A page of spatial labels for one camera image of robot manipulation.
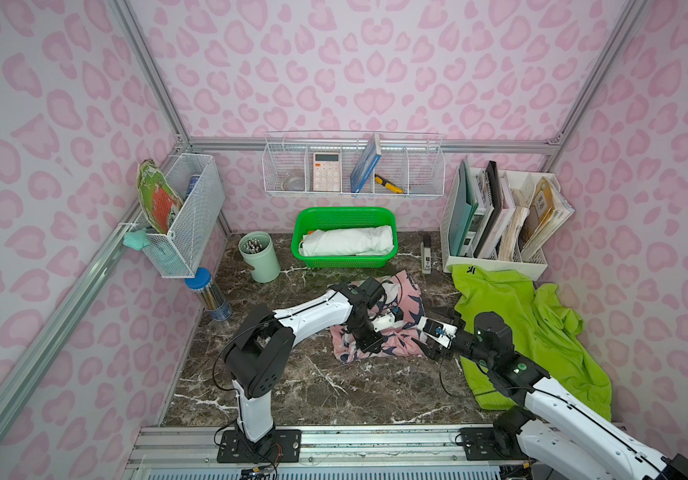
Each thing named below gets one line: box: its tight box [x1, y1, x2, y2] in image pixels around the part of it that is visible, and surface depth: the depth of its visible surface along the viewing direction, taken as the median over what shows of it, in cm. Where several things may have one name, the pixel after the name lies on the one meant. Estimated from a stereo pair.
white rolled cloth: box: [298, 225, 394, 257], surface depth 105 cm
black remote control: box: [420, 233, 432, 274], surface depth 109 cm
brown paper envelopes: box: [520, 176, 575, 261], surface depth 97 cm
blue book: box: [350, 133, 382, 193], surface depth 90 cm
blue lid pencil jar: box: [185, 267, 232, 322], surface depth 86 cm
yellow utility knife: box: [374, 174, 405, 194], surface depth 100 cm
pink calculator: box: [313, 152, 341, 192], surface depth 97 cm
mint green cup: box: [239, 231, 281, 283], surface depth 100 cm
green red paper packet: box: [137, 159, 183, 234], surface depth 74 cm
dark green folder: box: [449, 159, 478, 257], surface depth 94 cm
